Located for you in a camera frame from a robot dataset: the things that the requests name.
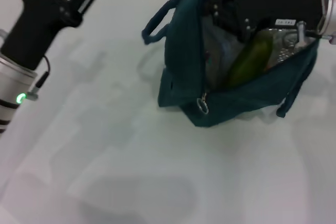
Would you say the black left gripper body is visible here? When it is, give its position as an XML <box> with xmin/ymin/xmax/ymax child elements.
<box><xmin>0</xmin><ymin>0</ymin><xmax>81</xmax><ymax>70</ymax></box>

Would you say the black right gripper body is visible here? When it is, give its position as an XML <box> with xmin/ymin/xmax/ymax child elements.
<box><xmin>235</xmin><ymin>0</ymin><xmax>325</xmax><ymax>41</ymax></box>

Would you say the clear plastic food container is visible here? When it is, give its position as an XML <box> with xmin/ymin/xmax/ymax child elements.
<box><xmin>204</xmin><ymin>15</ymin><xmax>246</xmax><ymax>86</ymax></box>

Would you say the green cucumber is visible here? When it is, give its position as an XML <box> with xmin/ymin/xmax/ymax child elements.
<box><xmin>226</xmin><ymin>29</ymin><xmax>274</xmax><ymax>89</ymax></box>

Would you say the dark teal insulated lunch bag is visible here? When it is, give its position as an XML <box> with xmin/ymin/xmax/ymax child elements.
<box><xmin>141</xmin><ymin>0</ymin><xmax>319</xmax><ymax>130</ymax></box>

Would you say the white zipper pull ring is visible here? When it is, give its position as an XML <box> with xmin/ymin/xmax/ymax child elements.
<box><xmin>196</xmin><ymin>94</ymin><xmax>210</xmax><ymax>115</ymax></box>

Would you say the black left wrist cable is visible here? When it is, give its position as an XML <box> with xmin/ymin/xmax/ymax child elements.
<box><xmin>27</xmin><ymin>55</ymin><xmax>51</xmax><ymax>101</ymax></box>

